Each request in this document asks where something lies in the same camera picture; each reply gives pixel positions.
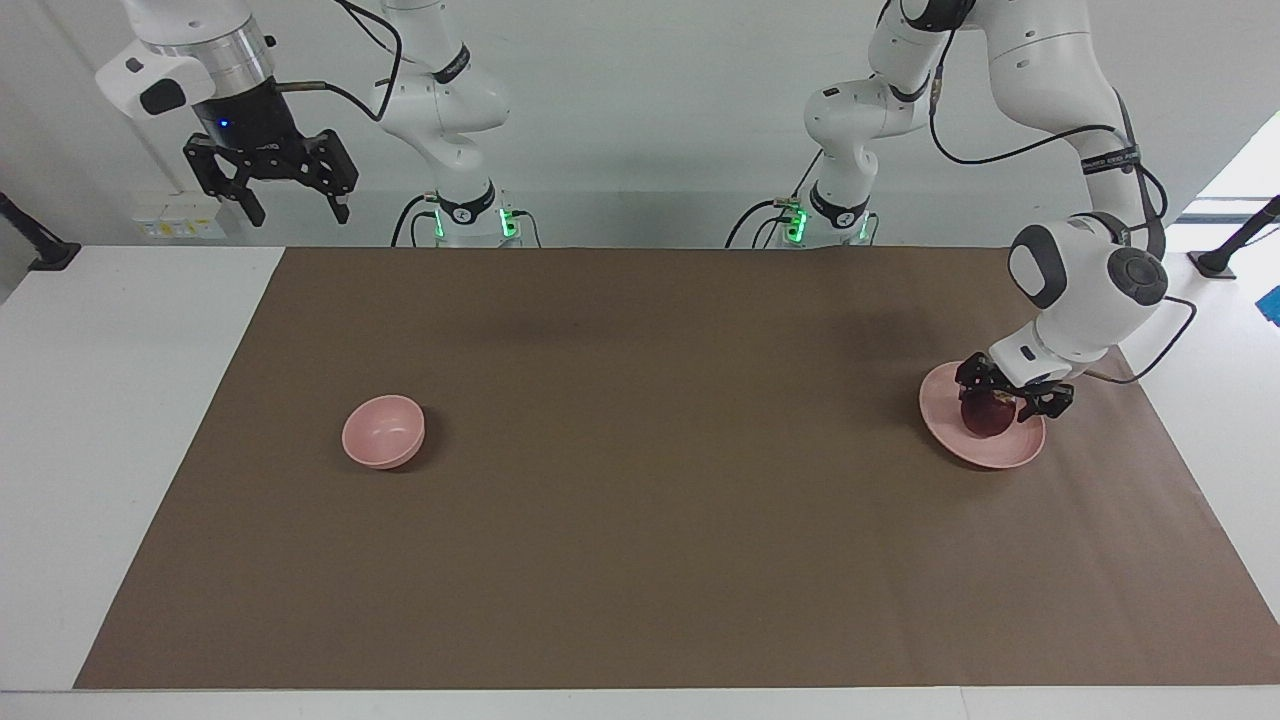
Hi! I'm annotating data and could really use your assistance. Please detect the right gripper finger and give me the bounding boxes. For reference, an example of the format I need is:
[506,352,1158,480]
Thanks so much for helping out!
[183,135,266,227]
[295,128,359,223]

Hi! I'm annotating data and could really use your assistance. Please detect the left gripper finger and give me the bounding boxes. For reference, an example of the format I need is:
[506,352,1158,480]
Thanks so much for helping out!
[1020,383,1076,421]
[955,352,1001,401]

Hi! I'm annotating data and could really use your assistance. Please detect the dark red apple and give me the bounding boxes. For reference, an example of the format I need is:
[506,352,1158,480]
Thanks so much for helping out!
[961,393,1016,439]

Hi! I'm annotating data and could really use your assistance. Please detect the pink plate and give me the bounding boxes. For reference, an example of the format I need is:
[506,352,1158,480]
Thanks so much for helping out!
[919,361,1047,470]

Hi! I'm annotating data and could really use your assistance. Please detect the pink bowl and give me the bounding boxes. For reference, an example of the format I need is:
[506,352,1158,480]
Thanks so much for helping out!
[342,394,426,470]

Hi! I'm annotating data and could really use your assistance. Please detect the black clamp stand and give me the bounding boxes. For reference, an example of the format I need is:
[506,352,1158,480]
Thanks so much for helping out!
[1188,195,1280,279]
[0,192,81,272]

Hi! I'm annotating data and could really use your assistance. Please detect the brown table mat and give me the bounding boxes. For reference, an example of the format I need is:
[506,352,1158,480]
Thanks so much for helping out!
[75,247,1280,691]

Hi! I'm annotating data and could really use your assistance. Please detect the white wall socket box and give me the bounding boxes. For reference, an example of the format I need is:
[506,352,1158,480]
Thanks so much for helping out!
[133,192,226,241]

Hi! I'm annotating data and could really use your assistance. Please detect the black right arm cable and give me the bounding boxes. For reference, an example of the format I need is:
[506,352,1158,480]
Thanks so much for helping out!
[275,0,403,123]

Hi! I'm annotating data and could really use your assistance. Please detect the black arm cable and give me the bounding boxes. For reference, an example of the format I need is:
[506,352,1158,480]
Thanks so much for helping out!
[275,0,403,123]
[928,30,1198,386]

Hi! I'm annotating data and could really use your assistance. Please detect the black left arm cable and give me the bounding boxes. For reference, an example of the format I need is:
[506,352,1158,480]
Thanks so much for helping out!
[928,30,1198,386]

